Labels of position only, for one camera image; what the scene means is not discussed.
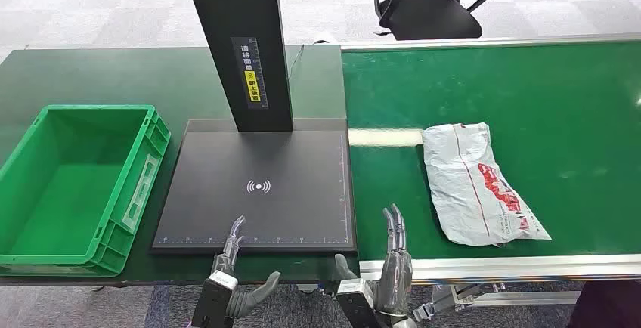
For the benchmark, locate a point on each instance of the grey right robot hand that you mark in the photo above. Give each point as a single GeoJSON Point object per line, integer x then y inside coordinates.
{"type": "Point", "coordinates": [395, 280]}

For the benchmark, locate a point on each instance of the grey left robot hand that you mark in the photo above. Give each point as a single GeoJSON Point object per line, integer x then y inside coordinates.
{"type": "Point", "coordinates": [253, 300]}

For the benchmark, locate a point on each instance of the grey plastic mailer package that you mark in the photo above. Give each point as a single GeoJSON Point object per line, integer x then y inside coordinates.
{"type": "Point", "coordinates": [466, 185]}

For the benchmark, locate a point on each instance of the black inbound scanner machine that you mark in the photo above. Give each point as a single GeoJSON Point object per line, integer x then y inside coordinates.
{"type": "Point", "coordinates": [260, 200]}

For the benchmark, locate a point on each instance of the green conveyor belt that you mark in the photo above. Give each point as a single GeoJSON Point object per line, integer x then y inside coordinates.
{"type": "Point", "coordinates": [551, 115]}

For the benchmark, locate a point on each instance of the green plastic crate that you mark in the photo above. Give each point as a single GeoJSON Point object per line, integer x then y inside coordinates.
{"type": "Point", "coordinates": [75, 190]}

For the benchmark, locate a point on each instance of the black yellow label sticker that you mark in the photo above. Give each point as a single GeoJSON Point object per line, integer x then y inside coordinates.
{"type": "Point", "coordinates": [250, 73]}

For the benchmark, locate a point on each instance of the black office chair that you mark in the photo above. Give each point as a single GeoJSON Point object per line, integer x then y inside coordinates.
{"type": "Point", "coordinates": [430, 18]}

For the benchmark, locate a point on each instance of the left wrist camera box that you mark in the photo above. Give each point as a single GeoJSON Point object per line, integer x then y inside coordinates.
{"type": "Point", "coordinates": [213, 300]}

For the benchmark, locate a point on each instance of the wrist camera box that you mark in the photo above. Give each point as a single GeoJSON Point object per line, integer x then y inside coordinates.
{"type": "Point", "coordinates": [356, 305]}
{"type": "Point", "coordinates": [213, 300]}

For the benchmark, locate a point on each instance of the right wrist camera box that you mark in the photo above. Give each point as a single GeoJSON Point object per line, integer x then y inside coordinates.
{"type": "Point", "coordinates": [356, 305]}

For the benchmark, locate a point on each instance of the aluminium conveyor frame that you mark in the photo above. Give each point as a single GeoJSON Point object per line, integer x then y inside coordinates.
{"type": "Point", "coordinates": [501, 267]}

